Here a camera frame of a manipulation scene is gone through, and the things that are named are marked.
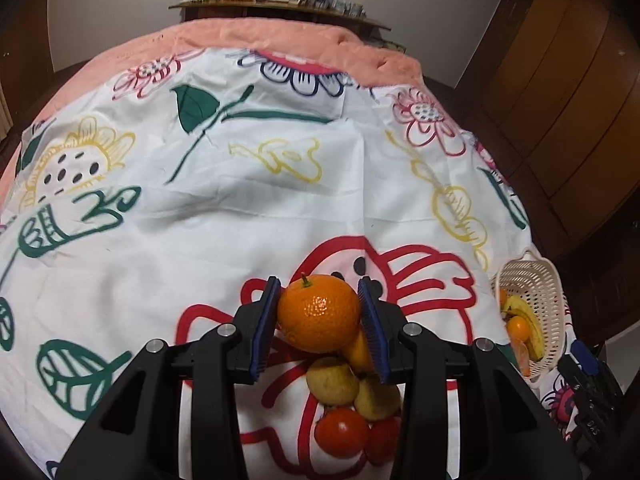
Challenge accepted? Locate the red tomato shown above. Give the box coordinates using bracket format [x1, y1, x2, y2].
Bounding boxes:
[314, 407, 372, 458]
[367, 416, 401, 466]

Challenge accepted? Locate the cream plastic basket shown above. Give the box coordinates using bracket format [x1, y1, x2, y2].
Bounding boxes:
[492, 249, 568, 380]

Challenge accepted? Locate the tangerine with green stem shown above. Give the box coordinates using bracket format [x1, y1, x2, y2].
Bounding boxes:
[276, 272, 362, 354]

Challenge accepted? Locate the wooden headboard shelf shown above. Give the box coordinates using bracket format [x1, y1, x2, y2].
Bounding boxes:
[168, 0, 393, 31]

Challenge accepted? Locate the brown kiwi fruit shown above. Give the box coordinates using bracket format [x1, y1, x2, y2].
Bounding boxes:
[354, 375, 402, 422]
[306, 356, 361, 407]

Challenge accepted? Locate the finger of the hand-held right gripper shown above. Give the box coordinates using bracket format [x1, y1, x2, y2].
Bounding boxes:
[567, 395, 618, 461]
[556, 340, 626, 403]

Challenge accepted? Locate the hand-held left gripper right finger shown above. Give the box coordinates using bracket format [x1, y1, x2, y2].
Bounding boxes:
[357, 275, 583, 480]

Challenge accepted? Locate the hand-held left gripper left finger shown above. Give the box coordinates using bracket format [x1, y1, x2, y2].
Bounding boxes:
[55, 276, 282, 480]

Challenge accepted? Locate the brown wooden door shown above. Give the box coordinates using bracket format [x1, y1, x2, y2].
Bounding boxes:
[0, 0, 56, 126]

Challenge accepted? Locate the yellow banana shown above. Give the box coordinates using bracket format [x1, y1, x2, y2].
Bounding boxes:
[502, 296, 546, 362]

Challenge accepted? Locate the brown wooden wardrobe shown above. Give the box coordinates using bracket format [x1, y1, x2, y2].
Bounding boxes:
[455, 0, 640, 341]

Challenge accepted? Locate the white floral printed blanket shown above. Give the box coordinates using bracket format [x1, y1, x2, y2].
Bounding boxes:
[0, 47, 581, 480]

